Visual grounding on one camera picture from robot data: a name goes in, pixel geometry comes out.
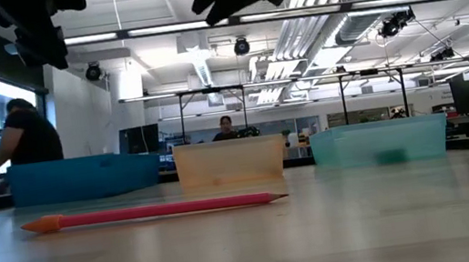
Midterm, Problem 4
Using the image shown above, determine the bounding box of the orange translucent plastic bin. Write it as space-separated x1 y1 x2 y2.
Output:
171 131 290 192

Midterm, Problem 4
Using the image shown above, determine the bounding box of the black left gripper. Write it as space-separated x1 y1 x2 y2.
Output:
0 0 96 77

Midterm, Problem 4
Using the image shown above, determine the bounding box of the person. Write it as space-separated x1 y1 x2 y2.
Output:
208 114 240 144
0 92 69 195

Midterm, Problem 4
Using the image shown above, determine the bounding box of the black overhead light bar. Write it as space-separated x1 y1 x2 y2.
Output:
63 0 451 55

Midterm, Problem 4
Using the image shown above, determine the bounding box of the black hanging camera rig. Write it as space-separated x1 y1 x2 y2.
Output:
375 7 419 41

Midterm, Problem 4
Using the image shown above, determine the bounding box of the black hanging camera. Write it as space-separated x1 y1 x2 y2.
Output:
83 63 104 83
428 46 457 64
231 35 252 57

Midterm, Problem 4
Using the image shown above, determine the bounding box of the teal translucent plastic bin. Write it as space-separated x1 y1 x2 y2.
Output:
307 111 452 175

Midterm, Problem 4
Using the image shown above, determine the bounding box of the pink pencil orange cap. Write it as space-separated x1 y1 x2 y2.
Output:
19 181 291 239

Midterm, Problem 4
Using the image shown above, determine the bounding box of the small background plant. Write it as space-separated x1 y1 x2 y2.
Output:
280 128 294 149

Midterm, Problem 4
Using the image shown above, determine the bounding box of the blue plastic bin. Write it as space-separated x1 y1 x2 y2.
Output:
5 145 166 212

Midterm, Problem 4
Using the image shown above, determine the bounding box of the black background rig frame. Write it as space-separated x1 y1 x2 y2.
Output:
175 82 252 147
336 63 412 126

